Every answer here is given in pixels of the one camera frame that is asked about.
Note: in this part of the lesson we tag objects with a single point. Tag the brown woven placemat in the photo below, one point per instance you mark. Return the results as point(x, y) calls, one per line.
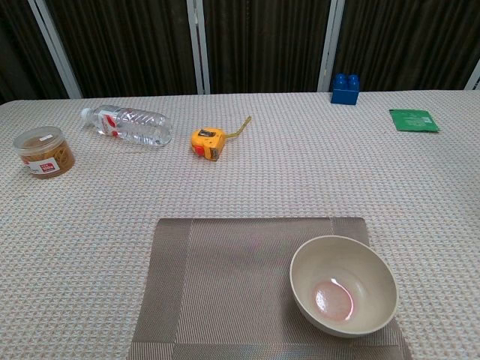
point(225, 281)

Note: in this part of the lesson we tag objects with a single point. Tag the cream round bowl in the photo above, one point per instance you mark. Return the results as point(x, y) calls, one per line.
point(360, 262)

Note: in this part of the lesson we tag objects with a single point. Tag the yellow tape measure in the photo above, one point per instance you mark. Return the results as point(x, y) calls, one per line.
point(208, 140)

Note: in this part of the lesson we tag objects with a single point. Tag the beige woven tablecloth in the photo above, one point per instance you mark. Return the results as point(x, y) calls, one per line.
point(300, 180)

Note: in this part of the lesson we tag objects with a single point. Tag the clear plastic water bottle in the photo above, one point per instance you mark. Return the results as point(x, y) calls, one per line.
point(138, 127)

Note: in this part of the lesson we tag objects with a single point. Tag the blue toy building brick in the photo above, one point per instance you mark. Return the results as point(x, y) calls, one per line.
point(343, 95)

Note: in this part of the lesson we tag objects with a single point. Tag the dark pleated screen panel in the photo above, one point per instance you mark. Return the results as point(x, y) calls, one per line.
point(262, 45)
point(123, 45)
point(405, 45)
point(18, 45)

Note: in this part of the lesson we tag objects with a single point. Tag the green foil packet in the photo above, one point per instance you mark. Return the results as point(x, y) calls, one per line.
point(412, 120)

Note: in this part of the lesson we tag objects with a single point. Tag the round plastic snack jar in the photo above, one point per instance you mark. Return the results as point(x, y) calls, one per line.
point(45, 157)

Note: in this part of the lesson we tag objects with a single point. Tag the white screen frame post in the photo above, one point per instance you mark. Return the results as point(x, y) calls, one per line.
point(55, 52)
point(330, 45)
point(195, 45)
point(474, 78)

